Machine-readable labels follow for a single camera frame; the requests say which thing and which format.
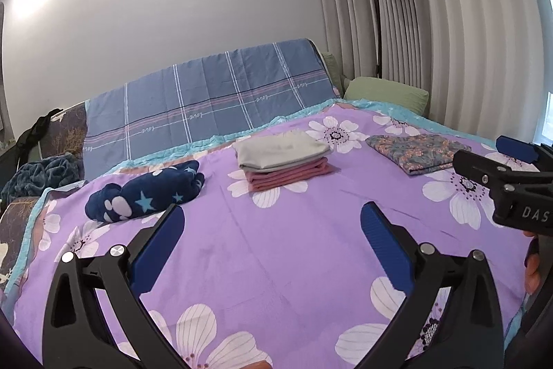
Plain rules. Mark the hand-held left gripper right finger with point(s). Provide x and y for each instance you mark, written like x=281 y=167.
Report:
x=386 y=248

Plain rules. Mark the dark deer-print quilt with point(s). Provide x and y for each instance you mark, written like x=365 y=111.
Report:
x=17 y=230

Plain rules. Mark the black garment on headboard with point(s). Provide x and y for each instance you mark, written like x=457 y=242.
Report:
x=36 y=133

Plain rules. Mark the teal fleece blanket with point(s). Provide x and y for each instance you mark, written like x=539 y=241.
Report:
x=39 y=176

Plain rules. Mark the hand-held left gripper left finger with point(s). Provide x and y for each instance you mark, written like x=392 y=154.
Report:
x=151 y=248

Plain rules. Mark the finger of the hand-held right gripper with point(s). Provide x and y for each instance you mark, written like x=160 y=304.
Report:
x=518 y=148
x=475 y=170

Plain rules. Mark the grey pleated curtain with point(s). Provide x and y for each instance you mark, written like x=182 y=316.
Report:
x=453 y=27

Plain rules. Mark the purple floral bed sheet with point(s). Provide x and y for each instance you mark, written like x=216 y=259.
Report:
x=281 y=248

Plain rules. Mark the floral patterned folded cloth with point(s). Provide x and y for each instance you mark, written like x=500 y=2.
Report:
x=419 y=153

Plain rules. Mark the navy star-print fleece blanket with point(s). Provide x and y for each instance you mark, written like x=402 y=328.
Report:
x=142 y=196

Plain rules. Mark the beige t-shirt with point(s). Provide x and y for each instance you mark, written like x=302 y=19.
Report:
x=281 y=148

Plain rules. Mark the green pillow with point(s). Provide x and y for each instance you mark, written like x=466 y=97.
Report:
x=384 y=94

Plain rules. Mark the pink folded clothes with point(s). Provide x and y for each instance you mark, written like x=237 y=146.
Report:
x=293 y=176

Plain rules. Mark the person's right hand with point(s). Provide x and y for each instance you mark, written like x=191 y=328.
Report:
x=535 y=278

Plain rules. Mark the blue plaid headboard cover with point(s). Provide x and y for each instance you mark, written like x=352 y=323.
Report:
x=207 y=101

